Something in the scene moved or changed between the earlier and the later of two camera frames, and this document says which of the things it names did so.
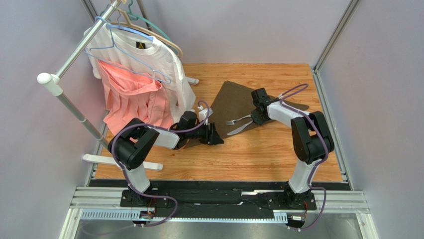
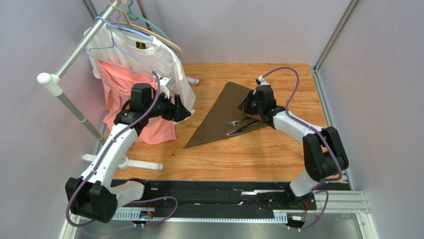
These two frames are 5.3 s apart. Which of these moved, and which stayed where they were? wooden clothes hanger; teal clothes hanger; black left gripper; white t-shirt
Moved: black left gripper
Stayed: wooden clothes hanger; teal clothes hanger; white t-shirt
